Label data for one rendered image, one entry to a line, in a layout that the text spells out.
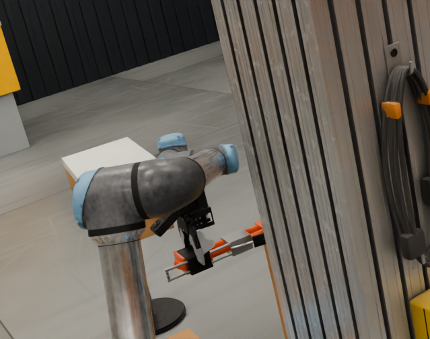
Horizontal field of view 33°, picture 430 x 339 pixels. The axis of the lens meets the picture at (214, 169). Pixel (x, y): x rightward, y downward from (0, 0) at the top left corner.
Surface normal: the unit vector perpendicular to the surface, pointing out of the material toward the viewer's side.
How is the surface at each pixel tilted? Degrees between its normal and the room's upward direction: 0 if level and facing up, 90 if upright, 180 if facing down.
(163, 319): 0
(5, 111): 90
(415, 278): 90
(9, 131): 90
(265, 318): 0
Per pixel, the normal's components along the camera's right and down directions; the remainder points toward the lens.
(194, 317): -0.22, -0.92
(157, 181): 0.18, -0.19
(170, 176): 0.47, -0.36
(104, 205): -0.15, 0.03
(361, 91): 0.50, 0.16
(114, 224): 0.05, -0.02
